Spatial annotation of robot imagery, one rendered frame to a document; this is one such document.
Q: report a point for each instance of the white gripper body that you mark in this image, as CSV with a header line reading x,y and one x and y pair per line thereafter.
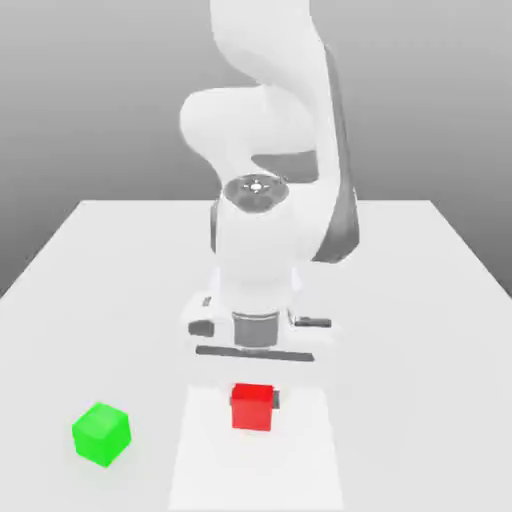
x,y
256,366

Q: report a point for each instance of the small red cube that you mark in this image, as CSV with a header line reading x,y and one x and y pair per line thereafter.
x,y
252,412

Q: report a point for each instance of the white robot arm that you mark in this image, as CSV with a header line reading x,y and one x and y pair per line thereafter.
x,y
256,248

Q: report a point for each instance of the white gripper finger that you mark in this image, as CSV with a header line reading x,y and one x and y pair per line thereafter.
x,y
276,400

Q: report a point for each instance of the small green cube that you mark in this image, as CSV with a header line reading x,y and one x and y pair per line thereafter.
x,y
100,436

